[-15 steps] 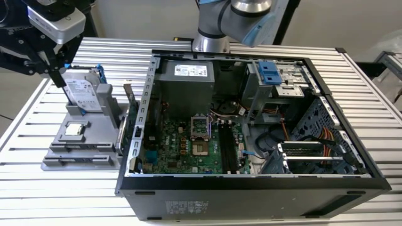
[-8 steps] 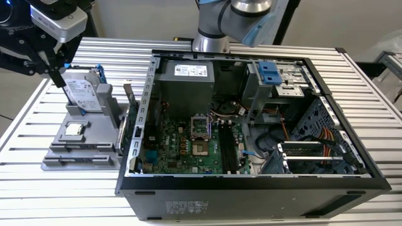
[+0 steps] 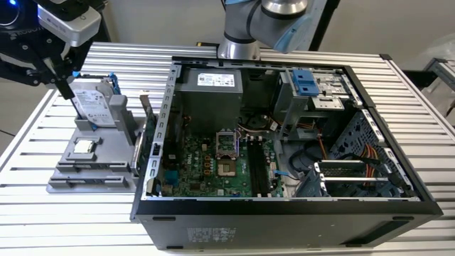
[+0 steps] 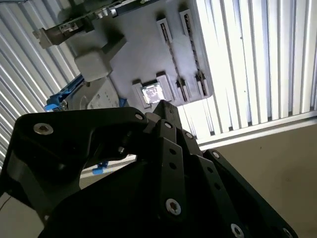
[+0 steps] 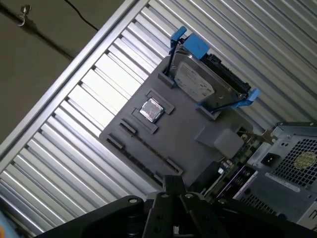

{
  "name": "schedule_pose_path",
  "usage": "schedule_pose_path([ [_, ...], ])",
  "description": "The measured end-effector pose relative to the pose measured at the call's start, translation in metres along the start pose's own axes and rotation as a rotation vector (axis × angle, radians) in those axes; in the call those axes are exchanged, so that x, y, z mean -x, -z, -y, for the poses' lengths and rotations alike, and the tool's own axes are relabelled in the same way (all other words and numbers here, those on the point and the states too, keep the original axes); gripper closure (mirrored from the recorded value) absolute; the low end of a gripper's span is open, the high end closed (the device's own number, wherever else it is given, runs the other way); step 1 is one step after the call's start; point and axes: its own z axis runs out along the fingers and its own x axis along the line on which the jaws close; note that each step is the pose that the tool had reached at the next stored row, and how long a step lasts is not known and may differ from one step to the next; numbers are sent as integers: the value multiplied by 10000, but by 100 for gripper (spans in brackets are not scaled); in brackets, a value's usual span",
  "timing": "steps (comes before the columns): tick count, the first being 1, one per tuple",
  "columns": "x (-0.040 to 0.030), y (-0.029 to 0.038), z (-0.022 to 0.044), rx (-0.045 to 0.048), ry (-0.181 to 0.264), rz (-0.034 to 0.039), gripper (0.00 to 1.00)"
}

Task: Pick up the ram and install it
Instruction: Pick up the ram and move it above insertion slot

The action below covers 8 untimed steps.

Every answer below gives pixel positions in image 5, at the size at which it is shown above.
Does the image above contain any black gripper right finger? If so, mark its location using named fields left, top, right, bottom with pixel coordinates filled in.
left=174, top=175, right=317, bottom=238

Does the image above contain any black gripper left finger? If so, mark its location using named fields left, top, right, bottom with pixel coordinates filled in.
left=37, top=175, right=175, bottom=238

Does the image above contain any green graphics card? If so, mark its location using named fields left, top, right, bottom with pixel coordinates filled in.
left=198, top=127, right=277, bottom=206

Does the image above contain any grey parts rack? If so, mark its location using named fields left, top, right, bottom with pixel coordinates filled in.
left=99, top=59, right=256, bottom=189

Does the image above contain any black open PC case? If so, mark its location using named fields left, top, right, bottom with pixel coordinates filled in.
left=232, top=120, right=317, bottom=225

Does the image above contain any silver CPU chip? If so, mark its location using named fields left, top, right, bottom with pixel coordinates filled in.
left=139, top=98, right=164, bottom=122

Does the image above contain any grey power supply unit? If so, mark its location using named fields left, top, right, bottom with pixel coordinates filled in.
left=247, top=135, right=317, bottom=191

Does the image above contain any hard disk in blue carrier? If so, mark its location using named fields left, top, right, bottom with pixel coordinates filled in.
left=165, top=26, right=261, bottom=112

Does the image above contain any black floor cable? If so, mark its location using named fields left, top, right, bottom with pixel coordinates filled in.
left=64, top=0, right=100, bottom=32

